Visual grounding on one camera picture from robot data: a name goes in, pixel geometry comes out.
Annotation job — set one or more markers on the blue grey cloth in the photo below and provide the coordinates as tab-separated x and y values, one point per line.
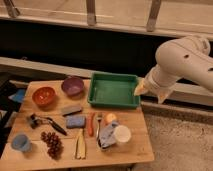
106	137

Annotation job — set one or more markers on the black handled peeler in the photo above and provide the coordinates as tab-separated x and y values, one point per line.
34	121

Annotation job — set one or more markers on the wooden table board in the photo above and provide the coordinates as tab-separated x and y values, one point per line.
137	150

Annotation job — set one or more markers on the red bowl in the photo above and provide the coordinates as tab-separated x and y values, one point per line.
44	96

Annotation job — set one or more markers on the grey sponge block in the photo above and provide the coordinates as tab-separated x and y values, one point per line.
70	110

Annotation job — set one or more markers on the orange carrot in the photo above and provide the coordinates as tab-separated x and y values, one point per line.
90	127

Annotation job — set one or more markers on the blue sponge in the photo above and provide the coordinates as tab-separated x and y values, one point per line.
75	122

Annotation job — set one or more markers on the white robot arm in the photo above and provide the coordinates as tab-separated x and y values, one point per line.
187	58

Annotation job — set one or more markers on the green plastic tray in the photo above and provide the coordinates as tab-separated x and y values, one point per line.
113	91

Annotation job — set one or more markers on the yellow apple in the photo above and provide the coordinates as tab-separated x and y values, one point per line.
110	117

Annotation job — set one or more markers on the bunch of red grapes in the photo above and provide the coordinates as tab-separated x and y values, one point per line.
53	143

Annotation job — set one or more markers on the yellow banana peel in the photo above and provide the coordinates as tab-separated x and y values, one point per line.
80	150

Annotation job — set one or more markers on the blue plastic cup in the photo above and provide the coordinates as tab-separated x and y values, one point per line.
21	143

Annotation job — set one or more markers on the metal fork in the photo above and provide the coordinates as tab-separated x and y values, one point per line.
99	119

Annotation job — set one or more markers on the blue object beside table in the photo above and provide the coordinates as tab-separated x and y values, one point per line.
18	96

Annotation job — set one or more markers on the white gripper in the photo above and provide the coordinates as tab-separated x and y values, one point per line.
158	82

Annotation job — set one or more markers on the purple bowl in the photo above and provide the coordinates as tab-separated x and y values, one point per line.
72	86

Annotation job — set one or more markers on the white cup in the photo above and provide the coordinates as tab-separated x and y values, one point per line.
122	134

